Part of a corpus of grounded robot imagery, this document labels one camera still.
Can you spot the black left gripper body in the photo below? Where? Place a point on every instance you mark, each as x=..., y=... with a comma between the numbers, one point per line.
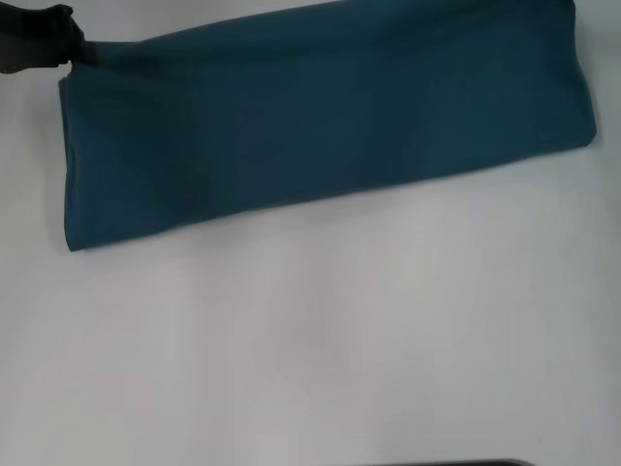
x=34, y=41

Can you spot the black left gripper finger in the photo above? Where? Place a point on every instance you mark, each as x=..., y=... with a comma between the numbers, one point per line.
x=85, y=52

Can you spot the teal t-shirt with pink print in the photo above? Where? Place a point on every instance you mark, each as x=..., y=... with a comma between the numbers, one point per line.
x=315, y=121

